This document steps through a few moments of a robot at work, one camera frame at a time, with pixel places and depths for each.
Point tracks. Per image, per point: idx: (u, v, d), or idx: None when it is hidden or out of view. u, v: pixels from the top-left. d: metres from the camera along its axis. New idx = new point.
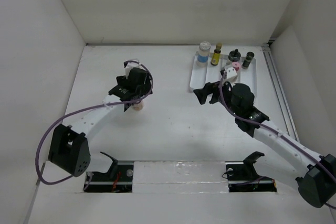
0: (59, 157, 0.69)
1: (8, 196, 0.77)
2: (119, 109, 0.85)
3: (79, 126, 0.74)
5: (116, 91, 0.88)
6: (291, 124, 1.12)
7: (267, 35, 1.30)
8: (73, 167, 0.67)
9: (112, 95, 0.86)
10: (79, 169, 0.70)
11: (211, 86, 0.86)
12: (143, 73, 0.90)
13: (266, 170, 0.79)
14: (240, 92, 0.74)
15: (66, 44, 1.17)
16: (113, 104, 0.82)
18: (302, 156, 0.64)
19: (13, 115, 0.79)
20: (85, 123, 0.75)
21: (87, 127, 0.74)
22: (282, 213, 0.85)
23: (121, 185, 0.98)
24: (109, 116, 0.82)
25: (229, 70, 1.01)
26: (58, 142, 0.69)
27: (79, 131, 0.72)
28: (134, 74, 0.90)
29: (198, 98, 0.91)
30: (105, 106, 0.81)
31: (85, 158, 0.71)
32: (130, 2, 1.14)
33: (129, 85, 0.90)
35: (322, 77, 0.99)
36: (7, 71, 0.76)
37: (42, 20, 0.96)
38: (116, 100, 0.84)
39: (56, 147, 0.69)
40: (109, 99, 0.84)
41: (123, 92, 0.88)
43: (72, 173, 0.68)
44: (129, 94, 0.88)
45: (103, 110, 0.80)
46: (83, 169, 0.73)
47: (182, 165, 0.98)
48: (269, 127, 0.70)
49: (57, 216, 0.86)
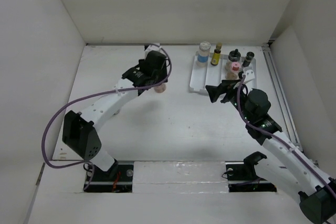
0: (71, 141, 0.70)
1: (8, 197, 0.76)
2: (130, 95, 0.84)
3: (89, 113, 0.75)
5: (130, 74, 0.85)
6: (291, 124, 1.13)
7: (267, 35, 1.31)
8: (84, 151, 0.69)
9: (125, 79, 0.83)
10: (89, 153, 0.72)
11: (226, 86, 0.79)
12: (162, 56, 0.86)
13: (268, 174, 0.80)
14: (257, 98, 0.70)
15: (66, 44, 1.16)
16: (124, 90, 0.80)
18: (311, 176, 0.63)
19: (13, 116, 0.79)
20: (95, 110, 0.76)
21: (97, 115, 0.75)
22: (281, 213, 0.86)
23: (121, 185, 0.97)
24: (121, 102, 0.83)
25: (248, 72, 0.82)
26: (68, 129, 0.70)
27: (88, 120, 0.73)
28: (152, 56, 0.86)
29: (210, 96, 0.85)
30: (116, 92, 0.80)
31: (95, 144, 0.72)
32: (130, 1, 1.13)
33: (146, 68, 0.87)
35: (322, 78, 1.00)
36: (7, 71, 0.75)
37: (41, 19, 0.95)
38: (129, 86, 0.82)
39: (67, 131, 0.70)
40: (122, 84, 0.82)
41: (137, 75, 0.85)
43: (84, 157, 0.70)
44: (144, 77, 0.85)
45: (114, 98, 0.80)
46: (95, 152, 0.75)
47: (182, 165, 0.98)
48: (281, 140, 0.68)
49: (57, 216, 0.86)
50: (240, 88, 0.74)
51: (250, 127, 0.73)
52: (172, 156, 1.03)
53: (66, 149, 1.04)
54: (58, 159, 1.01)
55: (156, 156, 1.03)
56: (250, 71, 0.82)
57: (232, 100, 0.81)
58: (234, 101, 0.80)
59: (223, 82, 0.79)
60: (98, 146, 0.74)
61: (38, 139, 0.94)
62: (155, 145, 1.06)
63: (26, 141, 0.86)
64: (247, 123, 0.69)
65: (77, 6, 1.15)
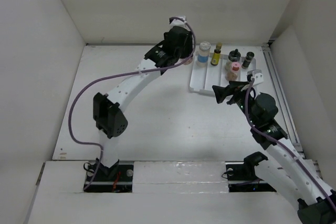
0: (101, 120, 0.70)
1: (8, 197, 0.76)
2: (154, 75, 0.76)
3: (113, 96, 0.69)
5: (153, 54, 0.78)
6: (291, 124, 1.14)
7: (267, 35, 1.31)
8: (112, 129, 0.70)
9: (148, 60, 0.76)
10: (117, 130, 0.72)
11: (233, 88, 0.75)
12: (183, 33, 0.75)
13: (269, 177, 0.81)
14: (265, 103, 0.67)
15: (66, 43, 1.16)
16: (147, 72, 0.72)
18: (313, 186, 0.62)
19: (13, 116, 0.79)
20: (120, 93, 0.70)
21: (121, 97, 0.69)
22: (281, 213, 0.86)
23: (121, 185, 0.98)
24: (145, 83, 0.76)
25: (257, 76, 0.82)
26: (97, 109, 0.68)
27: (114, 102, 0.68)
28: (172, 33, 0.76)
29: (216, 97, 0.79)
30: (139, 73, 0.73)
31: (122, 121, 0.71)
32: (130, 1, 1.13)
33: (168, 46, 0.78)
35: (322, 77, 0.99)
36: (7, 71, 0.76)
37: (41, 19, 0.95)
38: (152, 66, 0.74)
39: (96, 112, 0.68)
40: (144, 65, 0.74)
41: (160, 55, 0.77)
43: (112, 133, 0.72)
44: (167, 57, 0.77)
45: (138, 79, 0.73)
46: (123, 128, 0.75)
47: (182, 165, 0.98)
48: (286, 148, 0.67)
49: (57, 216, 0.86)
50: (249, 91, 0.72)
51: (254, 132, 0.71)
52: (172, 157, 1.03)
53: (66, 149, 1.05)
54: (58, 159, 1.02)
55: (156, 156, 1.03)
56: (259, 75, 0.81)
57: (238, 102, 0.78)
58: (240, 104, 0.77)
59: (232, 83, 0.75)
60: (125, 123, 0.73)
61: (38, 139, 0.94)
62: (155, 145, 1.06)
63: (26, 141, 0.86)
64: (252, 127, 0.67)
65: (77, 7, 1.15)
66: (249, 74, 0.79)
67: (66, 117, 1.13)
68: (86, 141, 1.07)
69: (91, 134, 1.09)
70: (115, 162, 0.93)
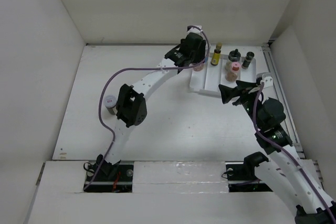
0: (124, 109, 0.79)
1: (8, 198, 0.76)
2: (171, 74, 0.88)
3: (138, 87, 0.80)
5: (171, 54, 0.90)
6: (291, 124, 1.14)
7: (267, 35, 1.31)
8: (134, 119, 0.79)
9: (168, 59, 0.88)
10: (137, 120, 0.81)
11: (241, 90, 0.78)
12: (198, 39, 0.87)
13: (269, 178, 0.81)
14: (273, 109, 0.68)
15: (66, 43, 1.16)
16: (168, 68, 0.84)
18: (314, 196, 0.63)
19: (13, 117, 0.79)
20: (144, 85, 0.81)
21: (146, 88, 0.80)
22: (281, 213, 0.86)
23: (121, 185, 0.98)
24: (164, 79, 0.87)
25: None
26: (122, 98, 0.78)
27: (139, 92, 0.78)
28: (189, 39, 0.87)
29: (222, 97, 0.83)
30: (161, 70, 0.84)
31: (143, 112, 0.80)
32: (129, 1, 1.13)
33: (185, 49, 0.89)
35: (322, 78, 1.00)
36: (7, 71, 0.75)
37: (41, 19, 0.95)
38: (171, 65, 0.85)
39: (122, 101, 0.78)
40: (165, 63, 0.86)
41: (178, 56, 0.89)
43: (133, 122, 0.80)
44: (184, 59, 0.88)
45: (159, 74, 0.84)
46: (142, 119, 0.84)
47: (182, 165, 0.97)
48: (290, 156, 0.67)
49: (56, 216, 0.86)
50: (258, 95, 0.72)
51: (259, 137, 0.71)
52: (173, 157, 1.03)
53: (66, 149, 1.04)
54: (58, 159, 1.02)
55: (156, 156, 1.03)
56: (270, 78, 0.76)
57: (244, 104, 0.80)
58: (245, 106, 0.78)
59: (239, 85, 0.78)
60: (145, 114, 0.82)
61: (38, 139, 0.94)
62: (155, 145, 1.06)
63: (26, 141, 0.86)
64: (258, 133, 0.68)
65: (77, 6, 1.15)
66: (258, 77, 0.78)
67: (66, 117, 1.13)
68: (86, 141, 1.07)
69: (91, 134, 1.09)
70: (116, 162, 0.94)
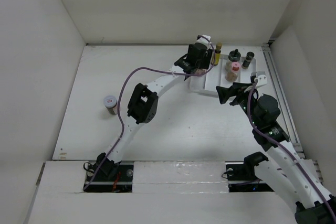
0: (136, 106, 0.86)
1: (8, 198, 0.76)
2: (180, 78, 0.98)
3: (152, 87, 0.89)
5: (180, 62, 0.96)
6: (291, 124, 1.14)
7: (266, 35, 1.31)
8: (144, 116, 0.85)
9: (177, 66, 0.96)
10: (148, 118, 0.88)
11: (237, 88, 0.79)
12: (203, 49, 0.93)
13: (268, 177, 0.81)
14: (267, 104, 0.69)
15: (67, 44, 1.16)
16: (179, 74, 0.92)
18: (312, 190, 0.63)
19: (13, 117, 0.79)
20: (157, 85, 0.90)
21: (158, 89, 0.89)
22: (280, 213, 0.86)
23: (121, 185, 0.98)
24: (174, 82, 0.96)
25: (260, 77, 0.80)
26: (136, 96, 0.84)
27: (153, 91, 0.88)
28: (195, 49, 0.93)
29: (219, 97, 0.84)
30: (172, 74, 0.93)
31: (153, 110, 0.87)
32: (129, 1, 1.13)
33: (191, 58, 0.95)
35: (322, 78, 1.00)
36: (7, 71, 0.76)
37: (42, 19, 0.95)
38: (180, 71, 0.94)
39: (134, 99, 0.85)
40: (175, 69, 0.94)
41: (185, 65, 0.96)
43: (144, 120, 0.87)
44: (191, 67, 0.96)
45: (170, 77, 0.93)
46: (151, 117, 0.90)
47: (182, 165, 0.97)
48: (287, 151, 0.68)
49: (56, 216, 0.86)
50: (252, 92, 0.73)
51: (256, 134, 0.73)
52: (173, 157, 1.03)
53: (66, 149, 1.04)
54: (58, 159, 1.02)
55: (156, 156, 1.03)
56: (263, 76, 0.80)
57: (241, 103, 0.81)
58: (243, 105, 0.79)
59: (235, 84, 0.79)
60: (155, 112, 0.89)
61: (39, 139, 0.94)
62: (155, 145, 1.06)
63: (27, 141, 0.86)
64: (254, 128, 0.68)
65: (77, 6, 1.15)
66: (252, 76, 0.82)
67: (67, 117, 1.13)
68: (85, 141, 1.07)
69: (91, 134, 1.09)
70: (116, 162, 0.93)
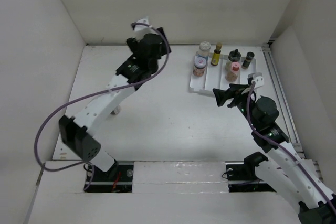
0: (68, 145, 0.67)
1: (8, 197, 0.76)
2: (126, 92, 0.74)
3: (81, 118, 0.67)
5: (124, 68, 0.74)
6: (291, 124, 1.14)
7: (267, 35, 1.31)
8: (82, 155, 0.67)
9: (119, 75, 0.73)
10: (88, 155, 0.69)
11: (234, 91, 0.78)
12: (155, 42, 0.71)
13: (268, 177, 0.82)
14: (265, 106, 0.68)
15: (66, 44, 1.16)
16: (118, 88, 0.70)
18: (315, 190, 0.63)
19: (14, 117, 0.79)
20: (88, 114, 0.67)
21: (91, 119, 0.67)
22: (281, 212, 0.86)
23: (121, 185, 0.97)
24: (116, 100, 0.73)
25: (257, 79, 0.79)
26: (64, 134, 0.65)
27: (82, 124, 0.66)
28: (143, 44, 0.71)
29: (217, 100, 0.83)
30: (109, 92, 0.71)
31: (93, 146, 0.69)
32: (129, 2, 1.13)
33: (140, 59, 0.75)
35: (322, 78, 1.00)
36: (8, 71, 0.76)
37: (42, 19, 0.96)
38: (123, 83, 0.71)
39: (65, 137, 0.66)
40: (115, 83, 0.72)
41: (133, 70, 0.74)
43: (83, 158, 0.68)
44: (139, 72, 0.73)
45: (107, 98, 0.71)
46: (95, 153, 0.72)
47: (182, 165, 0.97)
48: (288, 152, 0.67)
49: (56, 216, 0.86)
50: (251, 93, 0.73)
51: (256, 136, 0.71)
52: (173, 157, 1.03)
53: (66, 149, 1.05)
54: (58, 159, 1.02)
55: (156, 156, 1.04)
56: (260, 77, 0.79)
57: (239, 105, 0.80)
58: (241, 107, 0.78)
59: (232, 86, 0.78)
60: (97, 146, 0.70)
61: (38, 139, 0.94)
62: (155, 145, 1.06)
63: (26, 141, 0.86)
64: (254, 130, 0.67)
65: (77, 7, 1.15)
66: (249, 76, 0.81)
67: (66, 117, 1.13)
68: None
69: None
70: (115, 162, 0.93)
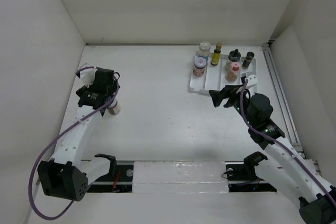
0: (55, 190, 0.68)
1: (8, 197, 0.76)
2: (95, 118, 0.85)
3: (62, 157, 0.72)
5: (85, 99, 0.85)
6: (291, 124, 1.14)
7: (267, 35, 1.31)
8: (73, 192, 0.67)
9: (84, 106, 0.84)
10: (80, 192, 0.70)
11: (229, 91, 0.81)
12: (110, 72, 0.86)
13: (268, 176, 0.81)
14: (259, 102, 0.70)
15: (66, 43, 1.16)
16: (88, 117, 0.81)
18: (313, 183, 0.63)
19: (14, 117, 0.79)
20: (67, 149, 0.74)
21: (71, 153, 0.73)
22: (281, 213, 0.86)
23: (121, 185, 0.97)
24: (88, 129, 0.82)
25: (251, 77, 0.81)
26: (48, 179, 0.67)
27: (64, 162, 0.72)
28: (100, 75, 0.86)
29: (213, 101, 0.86)
30: (81, 123, 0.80)
31: (82, 180, 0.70)
32: (129, 1, 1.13)
33: (98, 89, 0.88)
35: (322, 78, 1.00)
36: (7, 71, 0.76)
37: (42, 19, 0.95)
38: (90, 110, 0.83)
39: (49, 184, 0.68)
40: (82, 113, 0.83)
41: (93, 97, 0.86)
43: (74, 199, 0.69)
44: (100, 97, 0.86)
45: (81, 128, 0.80)
46: (84, 189, 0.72)
47: (182, 165, 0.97)
48: (284, 146, 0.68)
49: (55, 216, 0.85)
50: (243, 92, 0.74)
51: (252, 132, 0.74)
52: (173, 157, 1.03)
53: None
54: None
55: (156, 156, 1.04)
56: (253, 76, 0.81)
57: (234, 104, 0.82)
58: (236, 105, 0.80)
59: (227, 86, 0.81)
60: (85, 180, 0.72)
61: (38, 139, 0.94)
62: (155, 145, 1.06)
63: (26, 141, 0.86)
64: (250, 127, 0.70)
65: (77, 6, 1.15)
66: (242, 76, 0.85)
67: (66, 117, 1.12)
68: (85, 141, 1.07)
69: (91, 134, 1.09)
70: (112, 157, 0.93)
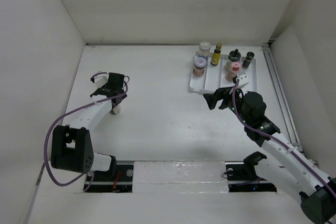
0: (63, 158, 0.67)
1: (8, 197, 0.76)
2: (107, 106, 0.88)
3: (75, 124, 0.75)
5: (99, 90, 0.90)
6: (291, 124, 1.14)
7: (267, 35, 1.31)
8: (82, 161, 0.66)
9: (97, 94, 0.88)
10: (86, 164, 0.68)
11: (222, 92, 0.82)
12: (122, 75, 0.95)
13: (268, 174, 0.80)
14: (252, 100, 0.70)
15: (66, 43, 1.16)
16: (102, 100, 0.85)
18: (311, 176, 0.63)
19: (14, 116, 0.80)
20: (82, 119, 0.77)
21: (85, 122, 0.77)
22: (281, 212, 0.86)
23: (121, 185, 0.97)
24: (101, 114, 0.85)
25: (242, 77, 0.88)
26: (60, 143, 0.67)
27: (79, 127, 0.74)
28: (113, 75, 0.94)
29: (208, 103, 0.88)
30: (95, 104, 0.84)
31: (90, 153, 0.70)
32: (129, 2, 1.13)
33: (111, 85, 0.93)
35: (322, 77, 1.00)
36: (7, 71, 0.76)
37: (41, 19, 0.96)
38: (104, 96, 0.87)
39: (59, 149, 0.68)
40: (97, 97, 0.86)
41: (106, 91, 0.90)
43: (81, 170, 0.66)
44: (112, 91, 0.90)
45: (95, 108, 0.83)
46: (90, 164, 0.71)
47: (182, 165, 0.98)
48: (280, 141, 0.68)
49: (55, 216, 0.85)
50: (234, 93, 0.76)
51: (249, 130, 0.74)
52: (173, 157, 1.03)
53: None
54: None
55: (156, 156, 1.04)
56: (244, 75, 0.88)
57: (229, 105, 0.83)
58: (231, 106, 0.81)
59: (219, 88, 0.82)
60: (92, 155, 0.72)
61: (39, 139, 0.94)
62: (154, 144, 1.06)
63: (25, 141, 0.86)
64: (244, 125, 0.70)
65: (77, 7, 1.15)
66: (234, 77, 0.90)
67: None
68: None
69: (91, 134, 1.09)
70: (112, 157, 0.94)
